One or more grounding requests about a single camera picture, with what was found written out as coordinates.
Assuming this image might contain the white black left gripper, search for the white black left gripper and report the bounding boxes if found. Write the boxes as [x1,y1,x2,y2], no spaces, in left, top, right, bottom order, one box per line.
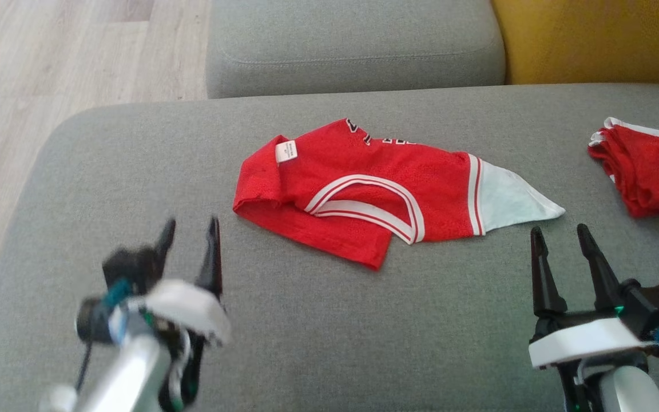
[145,216,232,404]

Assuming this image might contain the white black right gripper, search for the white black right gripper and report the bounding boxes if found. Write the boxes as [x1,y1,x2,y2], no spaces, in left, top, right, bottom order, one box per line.
[528,223,659,412]

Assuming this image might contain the red shorts with white stripe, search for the red shorts with white stripe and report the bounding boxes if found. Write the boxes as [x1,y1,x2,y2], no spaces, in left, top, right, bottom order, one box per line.
[587,117,659,225]

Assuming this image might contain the red jersey with white trim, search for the red jersey with white trim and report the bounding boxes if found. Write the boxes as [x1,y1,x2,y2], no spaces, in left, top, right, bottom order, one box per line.
[232,118,566,271]

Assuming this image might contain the large grey sofa chaise seat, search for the large grey sofa chaise seat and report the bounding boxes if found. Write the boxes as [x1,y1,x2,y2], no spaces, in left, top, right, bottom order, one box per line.
[0,84,659,412]

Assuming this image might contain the large yellow sofa back cushion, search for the large yellow sofa back cushion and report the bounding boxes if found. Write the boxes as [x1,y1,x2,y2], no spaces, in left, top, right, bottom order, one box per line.
[490,0,659,86]

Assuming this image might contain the long grey sofa seat cushion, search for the long grey sofa seat cushion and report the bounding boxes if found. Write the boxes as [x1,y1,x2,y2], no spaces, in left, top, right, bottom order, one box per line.
[205,0,507,100]

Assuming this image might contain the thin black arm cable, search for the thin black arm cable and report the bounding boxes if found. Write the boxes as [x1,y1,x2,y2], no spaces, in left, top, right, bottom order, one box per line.
[74,338,94,397]

